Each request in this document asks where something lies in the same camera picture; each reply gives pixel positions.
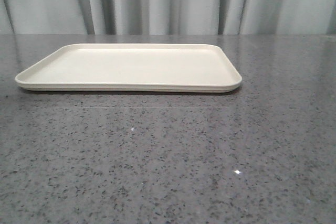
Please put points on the grey-white pleated curtain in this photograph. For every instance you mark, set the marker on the grey-white pleated curtain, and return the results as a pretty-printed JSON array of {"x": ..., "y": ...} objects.
[{"x": 163, "y": 17}]

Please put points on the cream rectangular plastic tray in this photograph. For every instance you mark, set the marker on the cream rectangular plastic tray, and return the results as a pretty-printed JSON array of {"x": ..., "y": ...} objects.
[{"x": 133, "y": 67}]

